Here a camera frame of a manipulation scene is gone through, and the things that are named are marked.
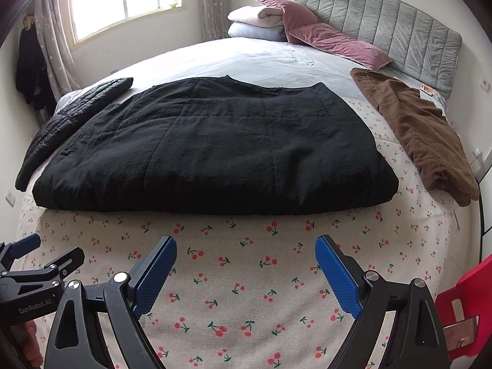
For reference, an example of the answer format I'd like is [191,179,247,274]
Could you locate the large black padded coat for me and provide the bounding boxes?
[33,76,399,216]

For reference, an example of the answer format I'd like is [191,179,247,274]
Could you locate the person's left hand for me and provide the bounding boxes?
[11,321,43,368]

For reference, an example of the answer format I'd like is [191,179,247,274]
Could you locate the red plastic stool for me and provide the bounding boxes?
[435,256,491,362]

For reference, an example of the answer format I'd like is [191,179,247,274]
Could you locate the black quilted puffer jacket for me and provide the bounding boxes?
[15,77,133,192]

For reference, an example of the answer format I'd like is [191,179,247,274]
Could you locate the cherry print bed sheet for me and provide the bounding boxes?
[17,100,470,368]

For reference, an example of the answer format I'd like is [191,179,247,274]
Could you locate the brown garment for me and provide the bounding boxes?
[350,68,479,207]

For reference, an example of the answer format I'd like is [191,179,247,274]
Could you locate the light grey bed blanket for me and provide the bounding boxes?
[55,37,366,113]

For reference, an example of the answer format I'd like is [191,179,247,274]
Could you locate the folded light blue blanket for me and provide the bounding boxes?
[228,22,287,42]

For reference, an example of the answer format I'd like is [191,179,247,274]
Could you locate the grey tufted headboard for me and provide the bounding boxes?
[293,0,462,98]

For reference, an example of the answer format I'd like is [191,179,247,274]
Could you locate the patterned beige curtain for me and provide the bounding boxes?
[199,0,228,42]

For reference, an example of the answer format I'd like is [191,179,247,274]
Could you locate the pink velvet pillow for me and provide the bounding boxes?
[257,0,392,70]

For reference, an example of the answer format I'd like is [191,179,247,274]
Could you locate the dark clothes hanging on wall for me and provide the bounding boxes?
[15,14,56,119]

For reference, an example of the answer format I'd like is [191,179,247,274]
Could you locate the white wall socket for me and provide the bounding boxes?
[479,77,490,93]

